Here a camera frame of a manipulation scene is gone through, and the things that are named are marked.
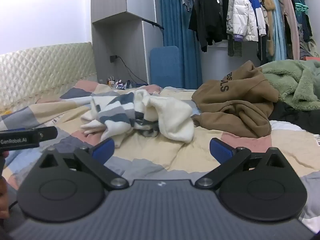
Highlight cluster of small bottles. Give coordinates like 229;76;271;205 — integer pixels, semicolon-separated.
107;76;133;90

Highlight blue curtain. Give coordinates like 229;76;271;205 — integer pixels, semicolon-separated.
157;0;203;90

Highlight black garment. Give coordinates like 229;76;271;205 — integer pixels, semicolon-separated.
269;100;320;133

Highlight brown hoodie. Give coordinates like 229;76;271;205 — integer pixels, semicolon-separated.
191;60;279;138

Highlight white cloth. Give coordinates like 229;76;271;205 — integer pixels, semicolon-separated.
269;120;310;132

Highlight grey cabinet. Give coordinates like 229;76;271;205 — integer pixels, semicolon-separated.
90;0;165;88

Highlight person's left hand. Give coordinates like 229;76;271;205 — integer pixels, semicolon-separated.
0;151;10;207

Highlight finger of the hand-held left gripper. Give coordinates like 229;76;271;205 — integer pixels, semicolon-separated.
32;126;58;142

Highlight light blue hanging garment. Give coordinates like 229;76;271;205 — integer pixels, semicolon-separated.
266;0;287;60

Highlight pink hanging garment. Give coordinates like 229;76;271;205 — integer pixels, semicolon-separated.
277;0;300;60

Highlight black cable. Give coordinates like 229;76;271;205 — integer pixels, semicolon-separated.
117;56;148;84

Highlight blue padded board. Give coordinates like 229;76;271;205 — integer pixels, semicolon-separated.
149;46;184;88

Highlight white puffer jacket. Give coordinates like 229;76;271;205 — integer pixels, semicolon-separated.
226;0;259;42

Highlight green fleece blanket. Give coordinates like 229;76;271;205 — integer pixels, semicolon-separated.
257;59;320;112

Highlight white blue striped sweater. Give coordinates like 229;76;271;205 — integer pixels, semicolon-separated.
80;89;194;148

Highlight striped hanging garment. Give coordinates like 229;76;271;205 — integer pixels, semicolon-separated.
227;39;243;57

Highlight patchwork quilt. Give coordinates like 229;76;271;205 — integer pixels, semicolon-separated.
0;80;320;228

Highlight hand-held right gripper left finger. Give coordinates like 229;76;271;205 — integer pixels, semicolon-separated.
37;137;129;190

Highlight dark hanging garment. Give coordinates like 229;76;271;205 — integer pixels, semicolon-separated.
299;12;313;43

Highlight cream quilted headboard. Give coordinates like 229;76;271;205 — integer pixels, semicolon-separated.
0;42;98;117

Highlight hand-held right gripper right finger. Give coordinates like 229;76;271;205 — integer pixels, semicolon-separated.
195;137;288;190

